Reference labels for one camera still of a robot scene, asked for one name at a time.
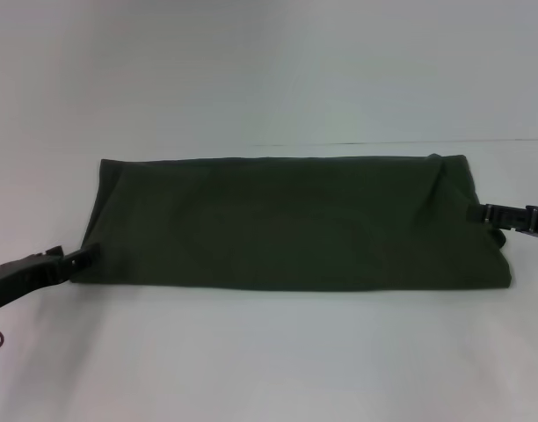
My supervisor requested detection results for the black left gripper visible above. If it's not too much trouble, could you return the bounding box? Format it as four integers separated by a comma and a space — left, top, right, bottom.
0, 243, 102, 316

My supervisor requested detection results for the dark green shirt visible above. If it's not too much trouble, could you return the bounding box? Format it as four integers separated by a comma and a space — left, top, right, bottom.
70, 153, 513, 294

